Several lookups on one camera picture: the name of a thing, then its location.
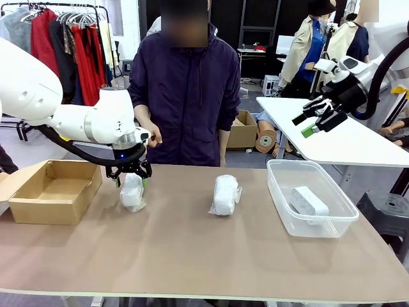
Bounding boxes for white monitor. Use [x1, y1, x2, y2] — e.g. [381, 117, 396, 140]
[275, 35, 295, 56]

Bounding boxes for tan cardboard tube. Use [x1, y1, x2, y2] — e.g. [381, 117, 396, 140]
[110, 75, 130, 91]

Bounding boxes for skin-coloured mannequin limbs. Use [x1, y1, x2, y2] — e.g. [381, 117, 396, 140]
[379, 116, 409, 147]

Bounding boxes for mannequin in beige coat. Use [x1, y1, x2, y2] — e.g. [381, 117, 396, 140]
[277, 6, 336, 97]

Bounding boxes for black clothes rack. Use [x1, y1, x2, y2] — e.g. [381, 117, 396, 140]
[0, 2, 111, 106]

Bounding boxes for cardboard cable spool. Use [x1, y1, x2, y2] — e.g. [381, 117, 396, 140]
[254, 127, 279, 156]

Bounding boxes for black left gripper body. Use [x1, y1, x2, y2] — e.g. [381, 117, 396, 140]
[109, 143, 145, 169]

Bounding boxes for grey fuzzy garment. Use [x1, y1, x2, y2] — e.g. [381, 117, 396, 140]
[1, 7, 33, 55]

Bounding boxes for person in purple jacket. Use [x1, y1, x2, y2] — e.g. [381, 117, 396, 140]
[128, 0, 242, 167]

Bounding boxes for beige hanging fabric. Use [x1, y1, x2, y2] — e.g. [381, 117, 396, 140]
[96, 20, 120, 76]

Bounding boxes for open cardboard box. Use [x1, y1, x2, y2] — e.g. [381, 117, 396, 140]
[226, 109, 259, 151]

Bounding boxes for clear plastic container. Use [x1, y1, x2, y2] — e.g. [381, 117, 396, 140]
[266, 159, 360, 239]

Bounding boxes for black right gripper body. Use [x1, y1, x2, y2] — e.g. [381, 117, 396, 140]
[323, 81, 368, 116]

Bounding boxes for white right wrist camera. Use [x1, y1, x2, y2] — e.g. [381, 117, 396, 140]
[314, 58, 339, 75]

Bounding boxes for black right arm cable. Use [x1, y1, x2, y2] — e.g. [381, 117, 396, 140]
[353, 34, 409, 122]

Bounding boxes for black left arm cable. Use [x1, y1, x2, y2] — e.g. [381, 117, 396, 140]
[37, 123, 148, 168]

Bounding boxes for black plastic stool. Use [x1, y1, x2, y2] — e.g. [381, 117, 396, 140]
[355, 191, 409, 257]

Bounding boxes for black bucket hat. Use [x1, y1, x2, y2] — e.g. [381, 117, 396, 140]
[307, 0, 337, 15]

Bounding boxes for dark sleeved bystander arm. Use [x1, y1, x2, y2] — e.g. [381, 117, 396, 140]
[0, 143, 19, 175]

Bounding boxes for person's left forearm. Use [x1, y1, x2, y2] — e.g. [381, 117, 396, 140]
[217, 127, 231, 168]

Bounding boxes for black garment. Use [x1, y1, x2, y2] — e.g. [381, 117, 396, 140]
[49, 20, 81, 105]

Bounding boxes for red pleated dress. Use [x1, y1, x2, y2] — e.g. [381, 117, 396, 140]
[70, 25, 109, 106]

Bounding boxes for person's right forearm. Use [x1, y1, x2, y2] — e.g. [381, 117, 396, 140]
[133, 104, 155, 130]

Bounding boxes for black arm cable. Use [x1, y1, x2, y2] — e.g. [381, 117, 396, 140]
[37, 123, 148, 168]
[353, 34, 409, 122]

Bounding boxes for red coat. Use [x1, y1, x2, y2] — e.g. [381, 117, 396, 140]
[30, 8, 62, 79]

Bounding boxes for white side table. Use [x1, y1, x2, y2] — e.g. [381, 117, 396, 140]
[256, 95, 409, 168]

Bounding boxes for unwrapped white clock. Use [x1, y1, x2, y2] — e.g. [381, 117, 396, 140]
[288, 185, 330, 226]

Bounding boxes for mannequin in beige vest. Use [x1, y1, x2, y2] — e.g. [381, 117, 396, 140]
[333, 0, 380, 65]

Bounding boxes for brown cardboard box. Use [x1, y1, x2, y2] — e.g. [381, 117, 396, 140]
[0, 159, 104, 226]

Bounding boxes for white computer case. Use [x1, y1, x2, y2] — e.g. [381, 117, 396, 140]
[262, 74, 282, 97]

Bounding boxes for person's right hand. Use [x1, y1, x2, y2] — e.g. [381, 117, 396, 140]
[144, 123, 164, 150]

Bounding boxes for bubble-wrapped white clock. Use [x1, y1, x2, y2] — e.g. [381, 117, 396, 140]
[208, 174, 243, 218]
[119, 173, 148, 212]

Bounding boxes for black tripod stand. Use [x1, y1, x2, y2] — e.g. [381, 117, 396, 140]
[381, 91, 409, 129]

